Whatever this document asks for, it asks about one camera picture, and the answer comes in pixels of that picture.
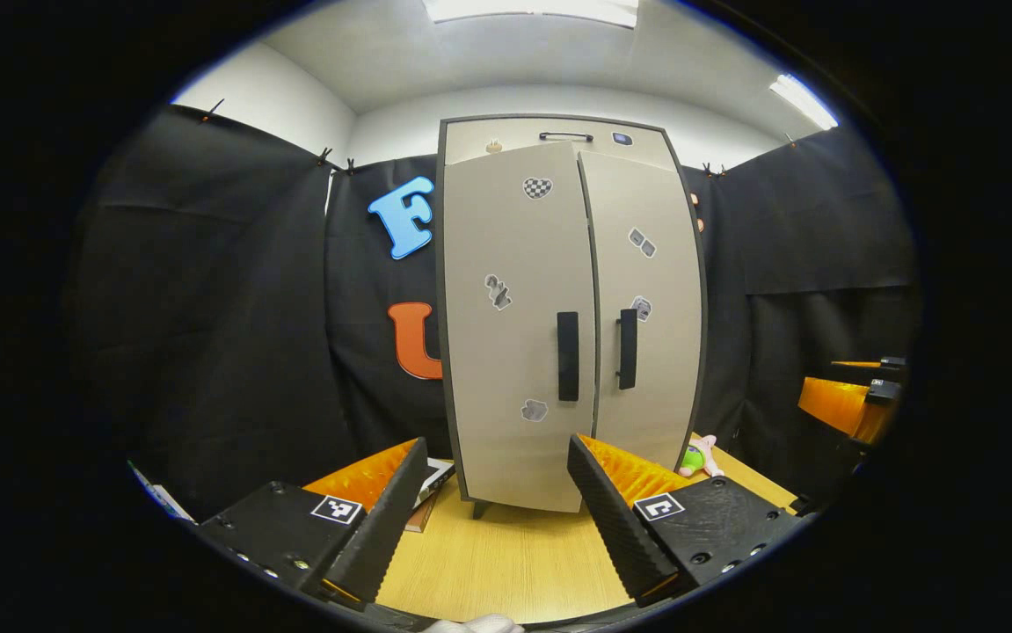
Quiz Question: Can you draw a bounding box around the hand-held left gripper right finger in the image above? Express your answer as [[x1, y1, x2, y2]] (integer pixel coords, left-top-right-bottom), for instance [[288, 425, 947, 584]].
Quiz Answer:
[[565, 433, 804, 609]]

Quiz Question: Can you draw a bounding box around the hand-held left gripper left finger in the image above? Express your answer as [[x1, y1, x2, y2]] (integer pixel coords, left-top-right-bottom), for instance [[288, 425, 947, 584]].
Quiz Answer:
[[196, 437, 429, 612]]

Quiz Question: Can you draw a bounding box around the grey cabinet door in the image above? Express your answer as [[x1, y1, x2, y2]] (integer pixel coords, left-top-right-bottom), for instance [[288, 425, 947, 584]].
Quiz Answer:
[[442, 141, 599, 513], [578, 151, 705, 471]]

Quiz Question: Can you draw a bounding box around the grey shoe cabinet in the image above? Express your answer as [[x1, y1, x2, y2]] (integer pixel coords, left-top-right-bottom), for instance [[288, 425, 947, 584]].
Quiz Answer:
[[435, 114, 709, 520]]

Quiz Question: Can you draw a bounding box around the beige cabinet drawer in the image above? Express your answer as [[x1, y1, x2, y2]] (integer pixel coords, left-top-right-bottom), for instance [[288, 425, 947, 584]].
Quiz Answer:
[[444, 119, 678, 172]]

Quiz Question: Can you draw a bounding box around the white cover book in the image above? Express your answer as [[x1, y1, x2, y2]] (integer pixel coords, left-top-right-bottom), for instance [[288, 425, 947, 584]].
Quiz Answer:
[[413, 457, 456, 511]]

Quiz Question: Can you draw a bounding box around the pink green plush toy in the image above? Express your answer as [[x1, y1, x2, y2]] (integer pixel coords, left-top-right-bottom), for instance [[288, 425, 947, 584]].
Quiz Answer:
[[680, 433, 726, 480]]

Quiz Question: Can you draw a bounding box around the ceiling light panel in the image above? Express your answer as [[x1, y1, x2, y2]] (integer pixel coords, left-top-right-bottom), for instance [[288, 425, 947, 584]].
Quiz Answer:
[[422, 0, 640, 29], [768, 73, 841, 131]]

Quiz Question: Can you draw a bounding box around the black door handle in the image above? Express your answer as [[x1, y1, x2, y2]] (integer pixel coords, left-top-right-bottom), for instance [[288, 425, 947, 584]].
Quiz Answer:
[[556, 311, 580, 403], [615, 308, 639, 391]]

